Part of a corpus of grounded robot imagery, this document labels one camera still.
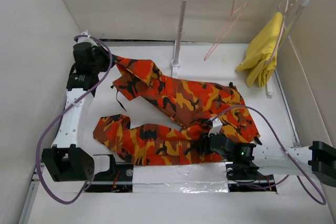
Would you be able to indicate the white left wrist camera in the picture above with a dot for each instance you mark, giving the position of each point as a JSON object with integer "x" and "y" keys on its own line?
{"x": 84, "y": 37}

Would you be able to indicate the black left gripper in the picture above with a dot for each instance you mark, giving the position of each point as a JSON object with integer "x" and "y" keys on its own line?
{"x": 98, "y": 50}

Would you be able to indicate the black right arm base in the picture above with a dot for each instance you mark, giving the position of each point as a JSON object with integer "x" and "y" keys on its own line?
{"x": 243, "y": 180}

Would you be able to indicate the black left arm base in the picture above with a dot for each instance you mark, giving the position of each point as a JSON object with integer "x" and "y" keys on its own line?
{"x": 116, "y": 180}

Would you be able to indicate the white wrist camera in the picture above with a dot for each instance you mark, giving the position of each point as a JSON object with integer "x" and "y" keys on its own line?
{"x": 84, "y": 37}
{"x": 216, "y": 126}

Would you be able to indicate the orange camouflage trousers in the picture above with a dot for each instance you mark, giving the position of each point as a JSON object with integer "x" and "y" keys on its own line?
{"x": 190, "y": 104}

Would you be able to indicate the pink wire hanger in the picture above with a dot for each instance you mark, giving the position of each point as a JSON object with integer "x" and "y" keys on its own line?
{"x": 230, "y": 22}

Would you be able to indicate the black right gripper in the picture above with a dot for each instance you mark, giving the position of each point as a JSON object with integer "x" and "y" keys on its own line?
{"x": 205, "y": 140}

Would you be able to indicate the white clothes rack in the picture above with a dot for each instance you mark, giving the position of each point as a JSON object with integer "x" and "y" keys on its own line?
{"x": 290, "y": 21}

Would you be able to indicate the yellow garment on hanger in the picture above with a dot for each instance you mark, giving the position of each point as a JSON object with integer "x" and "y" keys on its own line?
{"x": 260, "y": 58}

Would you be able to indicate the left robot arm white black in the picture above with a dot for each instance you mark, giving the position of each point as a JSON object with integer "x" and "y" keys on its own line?
{"x": 66, "y": 160}

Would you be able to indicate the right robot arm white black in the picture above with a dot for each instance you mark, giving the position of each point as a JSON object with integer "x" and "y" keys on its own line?
{"x": 248, "y": 161}

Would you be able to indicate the beige hanger holding garment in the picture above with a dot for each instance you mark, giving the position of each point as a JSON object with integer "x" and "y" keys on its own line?
{"x": 287, "y": 10}

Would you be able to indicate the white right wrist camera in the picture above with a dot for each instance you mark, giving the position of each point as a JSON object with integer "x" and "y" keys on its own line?
{"x": 216, "y": 126}

